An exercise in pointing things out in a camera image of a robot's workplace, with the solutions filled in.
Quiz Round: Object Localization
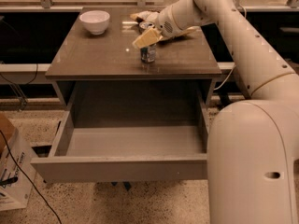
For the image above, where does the open grey top drawer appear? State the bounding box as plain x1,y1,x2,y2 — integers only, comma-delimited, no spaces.
30,81,216,184

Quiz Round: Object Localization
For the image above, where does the white cable on right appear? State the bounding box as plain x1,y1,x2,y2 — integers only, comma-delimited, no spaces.
213,3,248,91

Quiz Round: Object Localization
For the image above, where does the black cable on floor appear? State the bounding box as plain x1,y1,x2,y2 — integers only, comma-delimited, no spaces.
0,130,63,224

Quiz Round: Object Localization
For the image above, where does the silver blue redbull can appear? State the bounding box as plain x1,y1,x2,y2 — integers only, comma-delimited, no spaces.
139,21,156,63

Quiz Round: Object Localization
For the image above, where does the grey cabinet with glossy top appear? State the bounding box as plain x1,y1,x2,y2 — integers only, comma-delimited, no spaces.
45,6,222,110

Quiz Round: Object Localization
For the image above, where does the white cardboard box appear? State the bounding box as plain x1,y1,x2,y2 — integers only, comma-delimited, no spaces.
0,114,36,211

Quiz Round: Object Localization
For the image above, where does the yellow brown chip bag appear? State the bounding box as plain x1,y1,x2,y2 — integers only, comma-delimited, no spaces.
130,13,196,41

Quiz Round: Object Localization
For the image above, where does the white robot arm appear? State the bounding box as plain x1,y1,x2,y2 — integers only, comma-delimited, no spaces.
133,0,299,224

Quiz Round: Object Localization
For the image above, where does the white ceramic bowl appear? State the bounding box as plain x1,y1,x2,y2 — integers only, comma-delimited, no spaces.
79,10,110,35

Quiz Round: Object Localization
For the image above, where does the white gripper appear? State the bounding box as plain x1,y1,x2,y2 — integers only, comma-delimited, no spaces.
133,7,180,49

